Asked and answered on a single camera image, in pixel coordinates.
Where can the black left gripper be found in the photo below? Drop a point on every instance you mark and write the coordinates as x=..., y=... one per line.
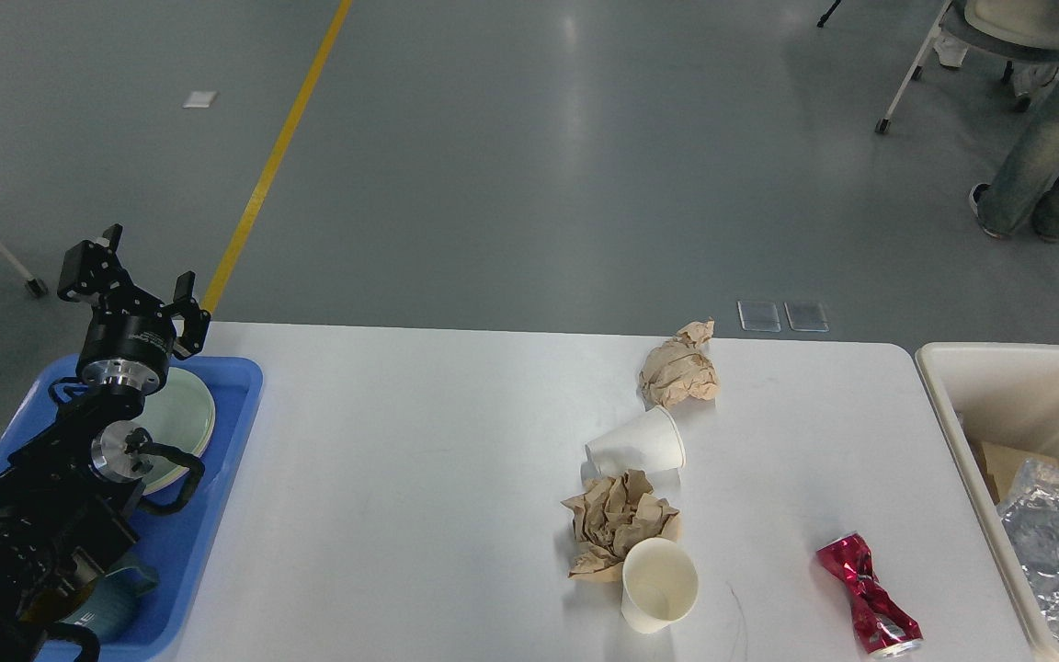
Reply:
x=122, y=345

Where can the green plate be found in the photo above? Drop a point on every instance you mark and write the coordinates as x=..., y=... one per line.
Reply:
x=181, y=415

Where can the brown paper front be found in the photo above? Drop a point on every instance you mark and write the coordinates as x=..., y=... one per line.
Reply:
x=611, y=517

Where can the brown paper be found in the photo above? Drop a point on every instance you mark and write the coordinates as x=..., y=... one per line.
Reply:
x=611, y=517
x=679, y=369

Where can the white paper cup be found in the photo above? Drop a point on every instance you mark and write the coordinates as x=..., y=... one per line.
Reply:
x=650, y=442
x=660, y=585

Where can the brown paper back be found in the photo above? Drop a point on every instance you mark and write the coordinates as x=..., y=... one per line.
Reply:
x=679, y=369

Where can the brown paper bag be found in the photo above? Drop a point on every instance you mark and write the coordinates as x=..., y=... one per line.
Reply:
x=999, y=466

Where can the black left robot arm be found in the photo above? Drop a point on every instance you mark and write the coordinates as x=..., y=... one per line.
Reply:
x=67, y=495

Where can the yellow plate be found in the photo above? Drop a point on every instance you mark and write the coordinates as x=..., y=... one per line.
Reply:
x=166, y=473

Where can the blue plastic tray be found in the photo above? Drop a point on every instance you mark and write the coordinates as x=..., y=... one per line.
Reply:
x=178, y=546

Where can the teal mug yellow inside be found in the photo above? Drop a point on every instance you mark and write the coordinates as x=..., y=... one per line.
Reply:
x=108, y=607

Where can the floor outlet plate left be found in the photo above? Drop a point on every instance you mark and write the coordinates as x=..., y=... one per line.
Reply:
x=762, y=317

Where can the floor outlet plate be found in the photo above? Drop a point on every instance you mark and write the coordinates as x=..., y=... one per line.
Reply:
x=807, y=317
x=762, y=317

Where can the floor outlet plate right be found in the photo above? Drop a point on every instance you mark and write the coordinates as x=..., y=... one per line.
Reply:
x=807, y=317

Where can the red soda can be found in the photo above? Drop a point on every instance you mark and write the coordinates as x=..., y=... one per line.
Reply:
x=880, y=626

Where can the seated person white shoes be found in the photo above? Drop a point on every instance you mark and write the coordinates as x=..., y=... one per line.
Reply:
x=1025, y=79

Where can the white rolling chair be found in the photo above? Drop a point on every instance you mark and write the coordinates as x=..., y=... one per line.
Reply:
x=1016, y=31

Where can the white plastic bin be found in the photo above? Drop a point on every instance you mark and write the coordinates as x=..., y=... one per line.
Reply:
x=1006, y=394

